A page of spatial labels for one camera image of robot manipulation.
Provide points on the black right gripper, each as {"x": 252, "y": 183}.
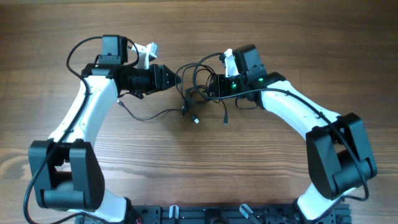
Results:
{"x": 222, "y": 84}

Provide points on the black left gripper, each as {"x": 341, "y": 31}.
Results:
{"x": 158, "y": 78}

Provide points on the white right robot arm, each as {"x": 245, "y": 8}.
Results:
{"x": 339, "y": 154}

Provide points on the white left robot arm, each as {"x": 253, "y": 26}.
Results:
{"x": 66, "y": 175}

